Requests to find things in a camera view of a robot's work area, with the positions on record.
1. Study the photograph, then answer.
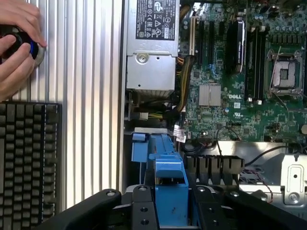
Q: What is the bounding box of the blue disk bay clip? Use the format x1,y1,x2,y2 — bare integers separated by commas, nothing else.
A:
131,133,149,163

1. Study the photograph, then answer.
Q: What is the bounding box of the blue-grey disk bay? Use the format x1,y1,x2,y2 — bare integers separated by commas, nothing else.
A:
146,133,179,163

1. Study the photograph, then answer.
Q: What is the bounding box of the person's left hand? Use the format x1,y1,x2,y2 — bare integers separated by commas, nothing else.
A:
0,0,47,101

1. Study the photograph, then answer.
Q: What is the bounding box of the black fan shroud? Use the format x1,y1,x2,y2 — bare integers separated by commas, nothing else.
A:
186,154,246,186

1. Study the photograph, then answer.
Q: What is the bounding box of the black PC case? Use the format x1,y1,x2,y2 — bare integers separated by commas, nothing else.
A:
121,0,307,230

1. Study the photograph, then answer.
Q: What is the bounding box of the white label tag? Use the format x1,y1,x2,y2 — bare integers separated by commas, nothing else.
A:
172,126,188,142

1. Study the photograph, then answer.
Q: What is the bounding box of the green motherboard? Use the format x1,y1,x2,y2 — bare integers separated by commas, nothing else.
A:
176,0,307,144

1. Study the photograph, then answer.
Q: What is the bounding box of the silver metal drive cage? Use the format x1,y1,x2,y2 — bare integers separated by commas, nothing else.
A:
279,153,307,207

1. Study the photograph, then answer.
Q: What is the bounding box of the small silver heat sink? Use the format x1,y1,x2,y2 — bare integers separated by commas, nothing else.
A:
199,83,222,107

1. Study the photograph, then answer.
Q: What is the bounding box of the black keyboard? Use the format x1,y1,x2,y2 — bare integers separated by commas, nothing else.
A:
0,102,63,227

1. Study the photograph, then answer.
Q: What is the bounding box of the thin metal locking lever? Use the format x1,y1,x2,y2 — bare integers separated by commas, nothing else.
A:
271,90,292,104
270,46,282,91

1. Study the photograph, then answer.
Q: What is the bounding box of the silver power supply unit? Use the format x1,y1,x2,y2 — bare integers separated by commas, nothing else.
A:
126,0,180,91

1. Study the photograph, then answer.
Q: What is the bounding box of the black RAM slot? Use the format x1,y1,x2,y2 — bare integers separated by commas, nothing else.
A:
259,27,267,100
246,31,253,100
253,28,260,100

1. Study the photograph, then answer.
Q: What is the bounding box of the CPU socket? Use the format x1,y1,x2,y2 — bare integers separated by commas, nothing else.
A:
265,46,304,98

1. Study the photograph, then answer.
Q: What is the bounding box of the black graphics card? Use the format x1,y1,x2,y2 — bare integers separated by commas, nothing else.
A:
225,18,248,75

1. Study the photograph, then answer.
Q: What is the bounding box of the beige expansion slot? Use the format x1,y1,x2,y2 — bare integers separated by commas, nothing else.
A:
189,15,197,56

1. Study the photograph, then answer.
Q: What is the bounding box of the thin black wire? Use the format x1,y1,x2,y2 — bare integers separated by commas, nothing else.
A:
215,126,243,156

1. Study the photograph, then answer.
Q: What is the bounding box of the red black twisted wire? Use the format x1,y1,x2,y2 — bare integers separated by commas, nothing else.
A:
241,167,275,205

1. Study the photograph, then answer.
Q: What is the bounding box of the yellow black cable bundle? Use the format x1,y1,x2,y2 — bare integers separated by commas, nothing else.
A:
176,54,195,113

